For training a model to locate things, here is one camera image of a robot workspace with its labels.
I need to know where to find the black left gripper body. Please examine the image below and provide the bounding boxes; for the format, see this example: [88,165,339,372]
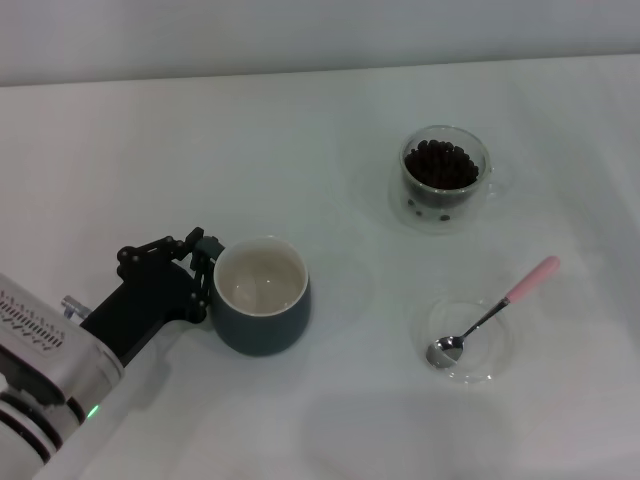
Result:
[79,259,207,370]

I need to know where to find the dark green ceramic mug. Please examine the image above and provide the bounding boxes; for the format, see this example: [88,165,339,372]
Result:
[194,236,312,359]

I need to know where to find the pink handled metal spoon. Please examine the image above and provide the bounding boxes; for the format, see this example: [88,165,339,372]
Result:
[424,255,561,370]

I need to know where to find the pile of coffee beans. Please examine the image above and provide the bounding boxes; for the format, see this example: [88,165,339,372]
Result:
[403,139,481,192]

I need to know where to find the silver connector plug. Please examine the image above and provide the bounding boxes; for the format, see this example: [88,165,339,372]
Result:
[61,295,92,321]

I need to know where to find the clear glass saucer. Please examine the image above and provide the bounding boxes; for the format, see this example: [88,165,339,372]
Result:
[388,164,496,234]

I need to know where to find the small clear glass dish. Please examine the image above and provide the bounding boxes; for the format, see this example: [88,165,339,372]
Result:
[411,298,517,387]

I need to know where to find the clear double-wall glass cup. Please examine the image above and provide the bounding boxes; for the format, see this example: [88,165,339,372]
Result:
[398,124,512,211]

